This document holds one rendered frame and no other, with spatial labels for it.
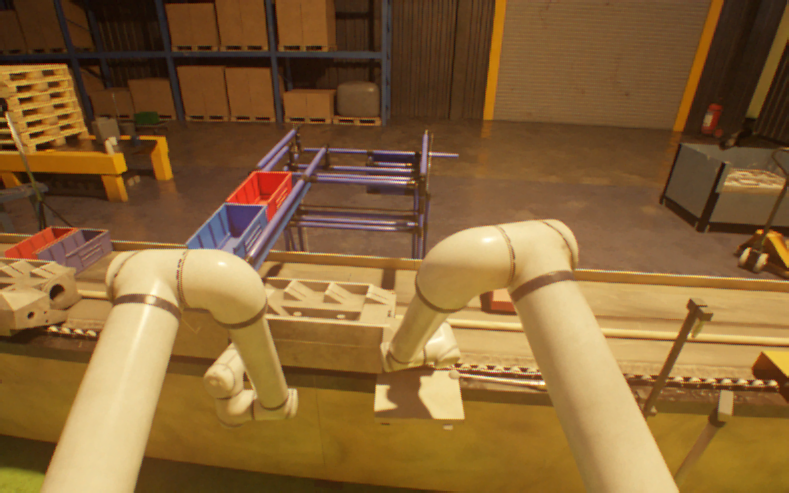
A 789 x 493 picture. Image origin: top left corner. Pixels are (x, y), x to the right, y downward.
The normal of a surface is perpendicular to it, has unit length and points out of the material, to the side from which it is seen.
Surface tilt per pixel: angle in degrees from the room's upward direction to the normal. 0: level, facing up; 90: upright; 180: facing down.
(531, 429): 90
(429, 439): 90
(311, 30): 90
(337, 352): 80
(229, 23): 90
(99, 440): 35
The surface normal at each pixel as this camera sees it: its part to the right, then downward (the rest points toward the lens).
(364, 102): -0.04, 0.51
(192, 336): -0.08, 0.31
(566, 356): -0.54, -0.29
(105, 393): 0.25, -0.62
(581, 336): -0.01, -0.49
